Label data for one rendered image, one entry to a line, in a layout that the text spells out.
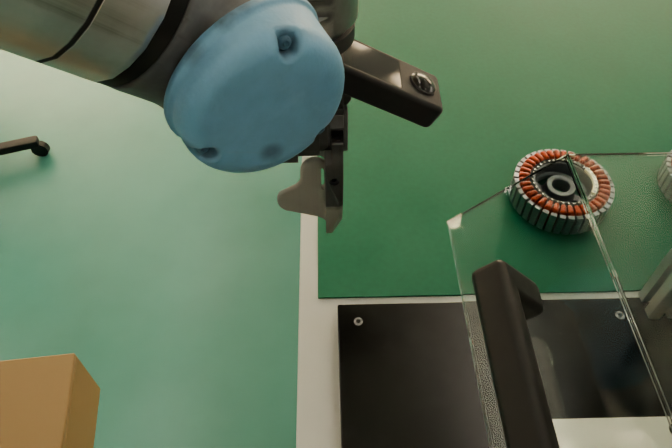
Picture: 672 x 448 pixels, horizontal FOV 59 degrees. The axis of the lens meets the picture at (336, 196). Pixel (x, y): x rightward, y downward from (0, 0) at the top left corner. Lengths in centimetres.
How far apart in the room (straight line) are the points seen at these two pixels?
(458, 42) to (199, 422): 95
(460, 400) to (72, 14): 46
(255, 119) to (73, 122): 189
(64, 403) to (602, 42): 88
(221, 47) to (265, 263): 137
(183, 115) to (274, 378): 121
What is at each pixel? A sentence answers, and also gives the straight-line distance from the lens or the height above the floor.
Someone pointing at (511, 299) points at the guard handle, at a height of 106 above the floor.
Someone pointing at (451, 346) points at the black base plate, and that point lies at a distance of 59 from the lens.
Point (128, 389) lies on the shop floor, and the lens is 147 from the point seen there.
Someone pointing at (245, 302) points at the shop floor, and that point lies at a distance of 152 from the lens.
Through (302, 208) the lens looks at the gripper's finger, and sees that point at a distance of 54.
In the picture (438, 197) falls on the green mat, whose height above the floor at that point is 75.
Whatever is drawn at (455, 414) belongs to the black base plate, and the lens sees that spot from 56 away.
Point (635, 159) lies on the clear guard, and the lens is 35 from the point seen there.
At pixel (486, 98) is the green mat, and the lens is 87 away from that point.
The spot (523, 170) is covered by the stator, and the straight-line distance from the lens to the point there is 73.
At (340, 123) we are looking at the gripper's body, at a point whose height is 97.
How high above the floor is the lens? 129
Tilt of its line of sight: 49 degrees down
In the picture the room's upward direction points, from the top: straight up
